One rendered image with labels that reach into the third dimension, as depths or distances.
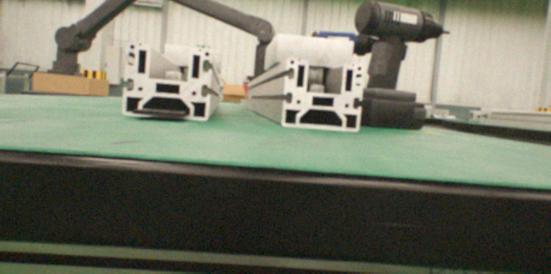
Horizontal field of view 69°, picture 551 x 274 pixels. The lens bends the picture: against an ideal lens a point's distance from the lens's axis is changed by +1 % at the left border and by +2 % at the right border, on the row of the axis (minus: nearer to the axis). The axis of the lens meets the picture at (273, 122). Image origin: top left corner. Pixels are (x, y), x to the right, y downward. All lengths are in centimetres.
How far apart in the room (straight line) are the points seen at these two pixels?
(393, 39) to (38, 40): 1347
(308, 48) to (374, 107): 19
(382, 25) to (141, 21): 1235
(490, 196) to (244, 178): 12
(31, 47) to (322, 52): 1359
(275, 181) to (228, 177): 2
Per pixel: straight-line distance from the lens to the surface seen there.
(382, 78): 73
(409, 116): 74
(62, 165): 20
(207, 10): 139
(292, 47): 57
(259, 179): 19
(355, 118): 52
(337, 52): 58
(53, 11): 1394
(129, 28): 1304
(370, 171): 20
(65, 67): 160
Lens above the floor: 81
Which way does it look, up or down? 3 degrees down
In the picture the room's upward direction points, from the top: 5 degrees clockwise
